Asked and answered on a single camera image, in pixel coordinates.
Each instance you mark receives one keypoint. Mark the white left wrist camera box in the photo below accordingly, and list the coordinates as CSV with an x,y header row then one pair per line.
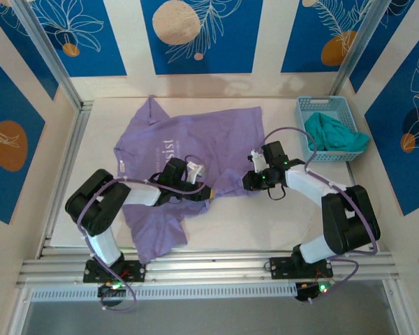
x,y
197,171

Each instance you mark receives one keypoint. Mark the teal t-shirt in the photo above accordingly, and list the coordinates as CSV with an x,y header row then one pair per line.
x,y
335,134

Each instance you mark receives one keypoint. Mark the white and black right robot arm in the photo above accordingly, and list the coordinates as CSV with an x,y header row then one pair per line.
x,y
307,183

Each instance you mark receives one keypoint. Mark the light blue plastic basket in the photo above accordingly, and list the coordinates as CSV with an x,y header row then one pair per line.
x,y
321,156

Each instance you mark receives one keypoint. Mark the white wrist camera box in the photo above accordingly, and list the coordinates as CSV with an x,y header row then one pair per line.
x,y
256,160
197,171

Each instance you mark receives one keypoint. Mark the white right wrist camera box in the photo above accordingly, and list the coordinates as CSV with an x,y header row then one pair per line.
x,y
256,160

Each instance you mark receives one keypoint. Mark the black controller board green light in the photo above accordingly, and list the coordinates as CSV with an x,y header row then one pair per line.
x,y
309,291
108,289

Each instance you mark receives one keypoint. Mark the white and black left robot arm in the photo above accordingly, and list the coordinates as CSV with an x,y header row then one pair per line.
x,y
101,206

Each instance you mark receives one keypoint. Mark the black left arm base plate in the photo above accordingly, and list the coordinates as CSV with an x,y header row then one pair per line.
x,y
136,270

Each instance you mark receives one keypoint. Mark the purple t-shirt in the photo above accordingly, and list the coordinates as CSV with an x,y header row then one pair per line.
x,y
216,139

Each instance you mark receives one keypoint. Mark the aluminium mounting rail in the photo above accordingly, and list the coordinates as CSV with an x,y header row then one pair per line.
x,y
209,268

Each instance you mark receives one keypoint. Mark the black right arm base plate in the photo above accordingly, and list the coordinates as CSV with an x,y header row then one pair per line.
x,y
281,268

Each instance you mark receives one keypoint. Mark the aluminium frame post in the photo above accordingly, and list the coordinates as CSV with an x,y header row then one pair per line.
x,y
352,52
52,59

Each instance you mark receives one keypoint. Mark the aluminium side rail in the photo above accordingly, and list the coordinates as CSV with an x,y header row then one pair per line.
x,y
78,129

